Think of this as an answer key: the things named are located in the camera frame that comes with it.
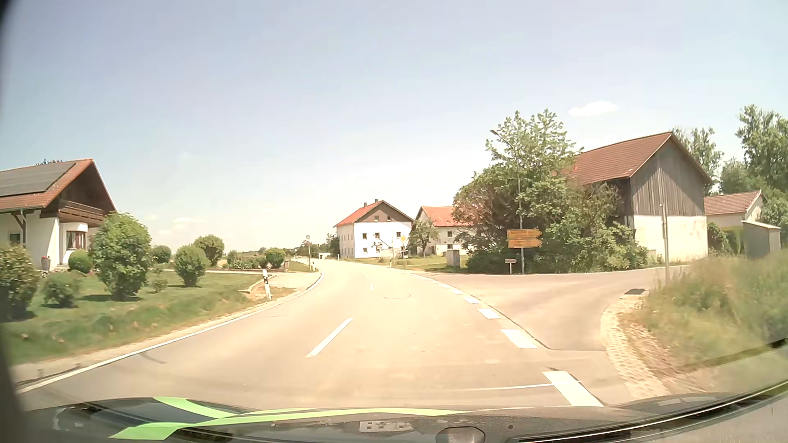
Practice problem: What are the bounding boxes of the white house with red roof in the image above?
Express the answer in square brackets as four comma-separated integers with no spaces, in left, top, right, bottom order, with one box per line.
[334,199,415,260]
[415,206,476,257]

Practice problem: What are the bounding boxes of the small tree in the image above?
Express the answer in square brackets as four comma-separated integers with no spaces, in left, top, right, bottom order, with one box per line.
[408,219,440,258]

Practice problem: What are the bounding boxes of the grey asphalt road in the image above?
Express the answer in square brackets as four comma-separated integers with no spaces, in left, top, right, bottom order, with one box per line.
[17,258,690,412]

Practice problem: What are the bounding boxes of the road markings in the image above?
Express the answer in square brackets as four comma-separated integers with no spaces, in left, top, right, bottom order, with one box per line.
[17,268,604,408]

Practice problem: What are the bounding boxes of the large green tree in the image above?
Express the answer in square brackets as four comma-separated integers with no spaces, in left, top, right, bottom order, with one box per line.
[452,110,650,275]

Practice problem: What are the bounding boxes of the car's own bonnet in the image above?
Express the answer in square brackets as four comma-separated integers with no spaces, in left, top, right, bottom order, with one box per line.
[25,377,788,443]

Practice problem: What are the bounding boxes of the grass verge with lawn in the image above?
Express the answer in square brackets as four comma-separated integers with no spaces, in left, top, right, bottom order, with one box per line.
[0,261,321,366]

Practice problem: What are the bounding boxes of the wooden barn with brown roof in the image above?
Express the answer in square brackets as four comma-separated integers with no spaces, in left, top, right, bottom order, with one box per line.
[569,131,712,263]

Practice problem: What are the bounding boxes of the pole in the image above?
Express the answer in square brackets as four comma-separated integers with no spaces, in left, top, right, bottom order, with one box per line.
[660,203,671,285]

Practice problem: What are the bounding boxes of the group of round bushes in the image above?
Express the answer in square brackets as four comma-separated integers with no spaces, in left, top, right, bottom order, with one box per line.
[0,213,288,321]

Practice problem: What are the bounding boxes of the grass bank with cobbled edge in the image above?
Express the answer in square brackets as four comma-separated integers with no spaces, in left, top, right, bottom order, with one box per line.
[600,251,788,400]

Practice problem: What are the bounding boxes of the low house with red roof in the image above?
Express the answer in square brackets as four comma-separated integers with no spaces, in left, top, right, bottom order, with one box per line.
[703,190,764,230]

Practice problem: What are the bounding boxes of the white house with solar roof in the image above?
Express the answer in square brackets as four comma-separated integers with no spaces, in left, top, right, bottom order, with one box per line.
[0,159,118,272]

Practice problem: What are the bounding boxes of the small grey shed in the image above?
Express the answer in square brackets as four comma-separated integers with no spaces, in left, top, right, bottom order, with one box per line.
[741,219,782,259]

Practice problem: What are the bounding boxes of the trees behind barn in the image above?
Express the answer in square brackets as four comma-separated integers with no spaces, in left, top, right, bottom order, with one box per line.
[672,104,788,247]

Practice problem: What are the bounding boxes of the lamp post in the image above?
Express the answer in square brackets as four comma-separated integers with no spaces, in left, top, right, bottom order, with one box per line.
[490,129,525,275]

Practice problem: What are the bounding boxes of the yellow direction signs on post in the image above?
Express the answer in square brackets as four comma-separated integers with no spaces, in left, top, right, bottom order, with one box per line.
[506,228,544,275]

